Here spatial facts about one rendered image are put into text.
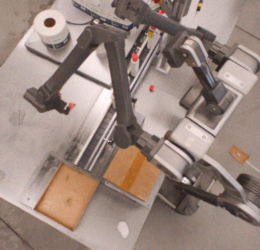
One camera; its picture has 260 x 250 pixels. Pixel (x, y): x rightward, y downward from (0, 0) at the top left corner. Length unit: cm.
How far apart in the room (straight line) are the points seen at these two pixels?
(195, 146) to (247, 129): 186
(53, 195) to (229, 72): 115
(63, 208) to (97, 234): 25
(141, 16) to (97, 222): 112
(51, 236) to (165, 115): 146
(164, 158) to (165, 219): 154
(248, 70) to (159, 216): 163
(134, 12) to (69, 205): 110
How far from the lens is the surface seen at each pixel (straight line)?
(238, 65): 107
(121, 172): 126
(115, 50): 86
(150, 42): 175
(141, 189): 126
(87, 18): 196
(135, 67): 159
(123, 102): 90
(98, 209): 155
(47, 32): 177
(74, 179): 158
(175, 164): 90
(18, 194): 167
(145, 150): 92
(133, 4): 96
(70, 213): 158
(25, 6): 340
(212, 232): 250
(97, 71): 172
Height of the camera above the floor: 237
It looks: 72 degrees down
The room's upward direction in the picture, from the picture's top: straight up
